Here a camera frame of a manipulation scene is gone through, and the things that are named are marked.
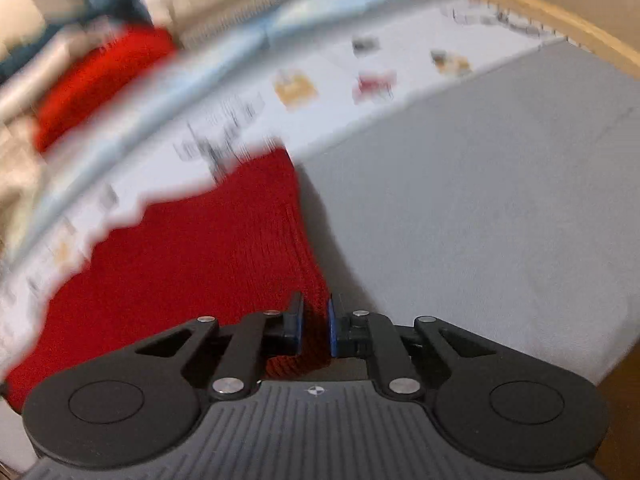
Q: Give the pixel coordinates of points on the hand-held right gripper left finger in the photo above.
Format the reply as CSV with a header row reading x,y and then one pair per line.
x,y
299,327

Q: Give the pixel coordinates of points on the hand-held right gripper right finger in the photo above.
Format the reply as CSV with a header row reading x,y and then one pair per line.
x,y
332,330

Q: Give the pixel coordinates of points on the dark red knit sweater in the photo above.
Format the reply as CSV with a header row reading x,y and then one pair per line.
x,y
200,270

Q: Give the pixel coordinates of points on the light blue thin sheet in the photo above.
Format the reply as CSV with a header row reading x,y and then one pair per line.
x,y
240,55

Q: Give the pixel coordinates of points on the bright red folded blanket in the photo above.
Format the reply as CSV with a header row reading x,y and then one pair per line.
x,y
95,80

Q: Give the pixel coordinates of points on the cream folded blanket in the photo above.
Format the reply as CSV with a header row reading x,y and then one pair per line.
x,y
17,160

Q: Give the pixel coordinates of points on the wooden bed frame rail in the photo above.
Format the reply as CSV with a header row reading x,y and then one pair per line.
x,y
565,15

